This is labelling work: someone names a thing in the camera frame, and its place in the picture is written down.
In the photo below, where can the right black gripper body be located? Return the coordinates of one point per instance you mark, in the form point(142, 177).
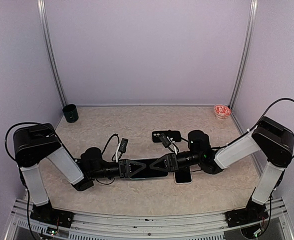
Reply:
point(174, 167)

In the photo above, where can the aluminium post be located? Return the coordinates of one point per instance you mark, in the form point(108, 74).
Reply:
point(245, 53)
point(50, 52)

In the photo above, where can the dark green cup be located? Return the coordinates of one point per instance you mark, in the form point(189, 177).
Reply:
point(70, 113)

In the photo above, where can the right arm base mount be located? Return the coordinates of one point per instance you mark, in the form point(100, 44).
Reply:
point(253, 212)

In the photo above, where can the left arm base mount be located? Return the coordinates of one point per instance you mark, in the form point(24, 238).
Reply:
point(49, 215)

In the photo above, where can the aluminium front rail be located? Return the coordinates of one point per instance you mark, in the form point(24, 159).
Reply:
point(95, 226)

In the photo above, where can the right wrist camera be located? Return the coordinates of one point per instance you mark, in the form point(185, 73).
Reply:
point(168, 143)

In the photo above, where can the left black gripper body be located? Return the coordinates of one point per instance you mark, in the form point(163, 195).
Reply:
point(123, 174)

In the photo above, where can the right aluminium post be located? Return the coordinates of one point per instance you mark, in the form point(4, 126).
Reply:
point(245, 53)

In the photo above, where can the pink phone case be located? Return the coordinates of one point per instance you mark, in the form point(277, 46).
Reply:
point(176, 178)

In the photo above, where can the purple phone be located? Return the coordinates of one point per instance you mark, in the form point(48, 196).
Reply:
point(183, 177)

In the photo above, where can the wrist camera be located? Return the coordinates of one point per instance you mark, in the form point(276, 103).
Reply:
point(121, 149)
point(168, 143)

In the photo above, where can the light blue phone case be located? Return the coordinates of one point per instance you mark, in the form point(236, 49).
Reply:
point(147, 178)

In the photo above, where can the red patterned bowl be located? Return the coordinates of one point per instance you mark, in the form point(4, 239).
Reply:
point(221, 111)

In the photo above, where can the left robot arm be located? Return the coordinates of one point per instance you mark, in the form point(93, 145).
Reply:
point(34, 143)

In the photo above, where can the black phone case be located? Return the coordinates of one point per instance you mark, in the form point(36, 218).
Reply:
point(172, 134)

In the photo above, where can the left aluminium post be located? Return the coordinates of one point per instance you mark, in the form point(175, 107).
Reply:
point(50, 52)

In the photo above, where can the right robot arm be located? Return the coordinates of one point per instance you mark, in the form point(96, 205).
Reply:
point(268, 136)

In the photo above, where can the blue-edged phone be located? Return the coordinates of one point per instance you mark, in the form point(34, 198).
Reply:
point(147, 172)

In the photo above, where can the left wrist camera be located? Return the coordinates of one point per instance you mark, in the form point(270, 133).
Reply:
point(121, 149)

